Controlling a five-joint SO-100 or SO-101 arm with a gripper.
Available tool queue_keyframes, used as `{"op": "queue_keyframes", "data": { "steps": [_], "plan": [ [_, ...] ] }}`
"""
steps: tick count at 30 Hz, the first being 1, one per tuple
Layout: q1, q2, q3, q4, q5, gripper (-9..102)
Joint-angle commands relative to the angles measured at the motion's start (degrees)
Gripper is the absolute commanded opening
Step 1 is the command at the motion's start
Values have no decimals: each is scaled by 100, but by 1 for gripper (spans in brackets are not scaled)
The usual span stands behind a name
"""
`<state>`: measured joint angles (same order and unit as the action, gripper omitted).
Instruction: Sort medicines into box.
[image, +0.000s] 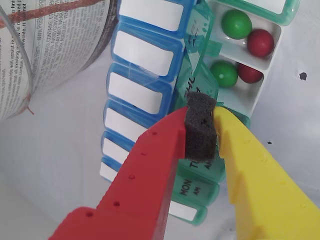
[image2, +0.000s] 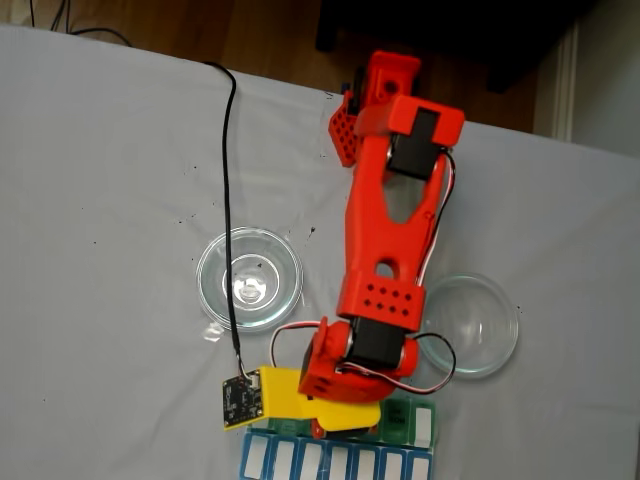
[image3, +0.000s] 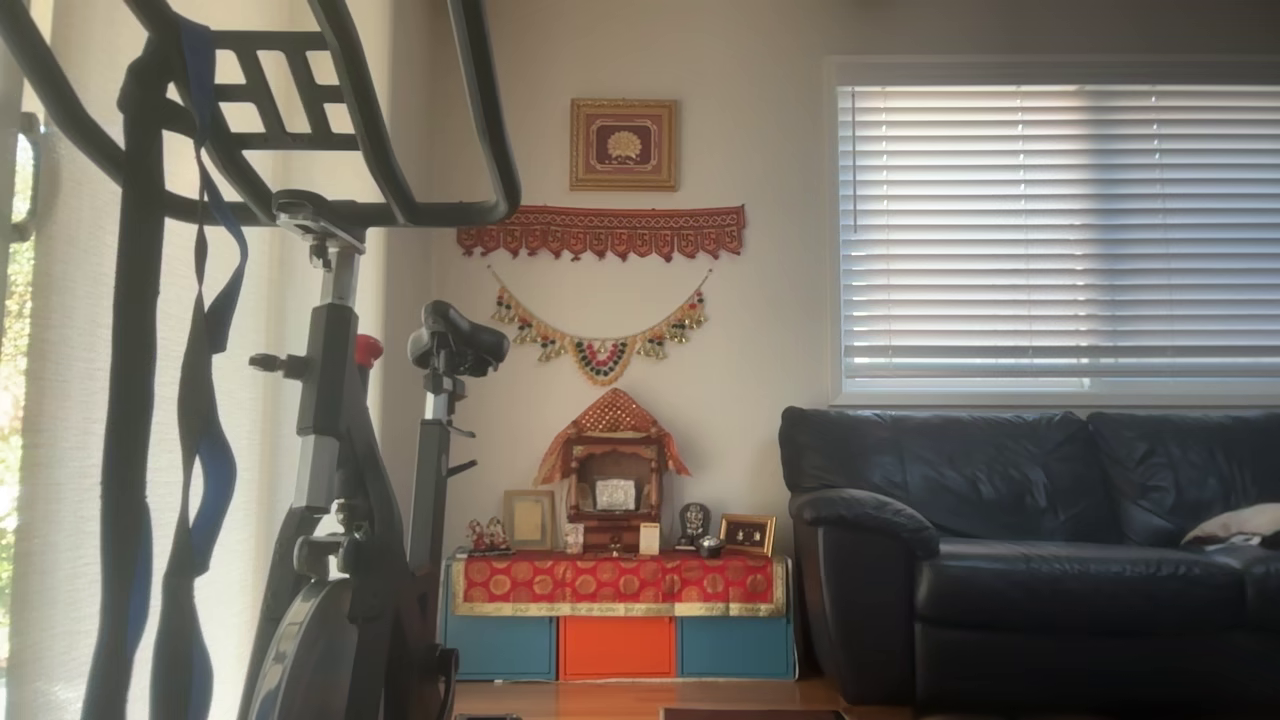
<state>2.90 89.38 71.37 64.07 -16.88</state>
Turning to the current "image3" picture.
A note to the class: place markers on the dark rug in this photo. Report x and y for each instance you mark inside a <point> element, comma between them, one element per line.
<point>750,714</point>

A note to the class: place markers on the gold framed wall picture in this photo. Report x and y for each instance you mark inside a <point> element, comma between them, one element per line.
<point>624,145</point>

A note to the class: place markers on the small black bowl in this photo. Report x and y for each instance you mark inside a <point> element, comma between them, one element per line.
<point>710,547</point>

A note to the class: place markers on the red and gold cloth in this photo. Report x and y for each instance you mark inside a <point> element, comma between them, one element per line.
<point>615,582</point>

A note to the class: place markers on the dark idol statue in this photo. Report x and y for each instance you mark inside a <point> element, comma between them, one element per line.
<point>693,522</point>

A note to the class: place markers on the beaded gold garland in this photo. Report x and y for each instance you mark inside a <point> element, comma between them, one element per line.
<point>600,360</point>

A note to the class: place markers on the white curtain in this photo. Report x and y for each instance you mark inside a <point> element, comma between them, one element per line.
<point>60,450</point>

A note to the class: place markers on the red embroidered wall hanging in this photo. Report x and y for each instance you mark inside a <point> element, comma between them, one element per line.
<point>600,232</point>

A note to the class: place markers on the black exercise bike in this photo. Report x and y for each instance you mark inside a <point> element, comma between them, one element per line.
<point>330,400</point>

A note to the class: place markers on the blue storage bin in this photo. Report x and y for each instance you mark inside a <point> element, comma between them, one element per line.
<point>736,648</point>

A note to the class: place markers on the pair of small figurines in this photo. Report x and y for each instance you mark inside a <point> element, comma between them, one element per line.
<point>488,537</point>

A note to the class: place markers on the wooden shrine with canopy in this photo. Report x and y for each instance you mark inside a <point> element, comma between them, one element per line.
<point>612,460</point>

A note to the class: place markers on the small gold picture frame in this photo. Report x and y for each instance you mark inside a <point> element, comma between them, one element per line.
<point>747,535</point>

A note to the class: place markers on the pale picture frame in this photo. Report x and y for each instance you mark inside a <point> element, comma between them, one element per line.
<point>528,520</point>

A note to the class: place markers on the black leather sofa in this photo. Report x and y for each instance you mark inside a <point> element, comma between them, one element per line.
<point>1000,480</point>

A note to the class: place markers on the small white card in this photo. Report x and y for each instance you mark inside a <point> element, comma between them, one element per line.
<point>649,539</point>

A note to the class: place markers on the white window blinds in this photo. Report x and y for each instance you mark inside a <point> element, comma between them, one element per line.
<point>1050,250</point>

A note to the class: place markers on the pale cushion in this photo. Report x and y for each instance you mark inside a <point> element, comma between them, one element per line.
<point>1240,525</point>

